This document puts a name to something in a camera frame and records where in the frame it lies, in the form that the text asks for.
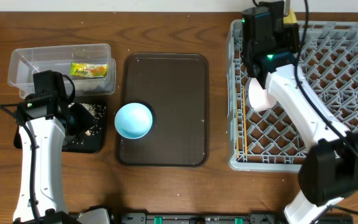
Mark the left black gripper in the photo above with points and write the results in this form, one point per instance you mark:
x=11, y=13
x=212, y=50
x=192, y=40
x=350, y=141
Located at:
x=86, y=117

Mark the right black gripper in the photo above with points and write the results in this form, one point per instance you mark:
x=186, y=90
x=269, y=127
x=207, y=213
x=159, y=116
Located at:
x=252, y=69

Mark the yellow round plate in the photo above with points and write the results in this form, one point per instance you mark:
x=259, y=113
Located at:
x=290, y=18

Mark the rice food scraps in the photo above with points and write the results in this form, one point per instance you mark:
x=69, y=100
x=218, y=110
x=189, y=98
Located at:
x=90, y=128

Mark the green snack wrapper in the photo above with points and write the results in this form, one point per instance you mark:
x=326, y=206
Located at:
x=88, y=70

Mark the light blue bowl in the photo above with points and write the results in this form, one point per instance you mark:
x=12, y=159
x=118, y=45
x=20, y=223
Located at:
x=133, y=121

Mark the wooden chopstick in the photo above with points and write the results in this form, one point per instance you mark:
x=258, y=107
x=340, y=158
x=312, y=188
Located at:
x=237, y=132
x=244, y=119

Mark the pink white bowl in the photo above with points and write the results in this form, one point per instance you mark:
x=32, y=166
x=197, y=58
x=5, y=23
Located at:
x=259, y=98

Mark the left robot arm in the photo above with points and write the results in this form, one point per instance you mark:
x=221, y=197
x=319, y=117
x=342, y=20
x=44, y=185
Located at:
x=41, y=194

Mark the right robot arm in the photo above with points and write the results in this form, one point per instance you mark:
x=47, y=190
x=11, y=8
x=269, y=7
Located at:
x=271, y=53

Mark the black rectangular waste tray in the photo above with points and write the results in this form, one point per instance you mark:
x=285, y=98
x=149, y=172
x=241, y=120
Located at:
x=54, y=125

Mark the grey plastic dishwasher rack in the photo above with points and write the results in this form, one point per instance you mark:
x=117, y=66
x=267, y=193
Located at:
x=330, y=63

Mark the clear plastic waste bin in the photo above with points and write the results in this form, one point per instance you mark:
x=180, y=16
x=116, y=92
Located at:
x=26, y=62

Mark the dark brown serving tray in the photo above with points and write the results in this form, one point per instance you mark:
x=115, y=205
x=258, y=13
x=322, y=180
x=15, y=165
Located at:
x=175, y=87

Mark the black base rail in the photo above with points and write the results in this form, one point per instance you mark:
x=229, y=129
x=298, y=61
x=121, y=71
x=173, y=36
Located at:
x=197, y=219

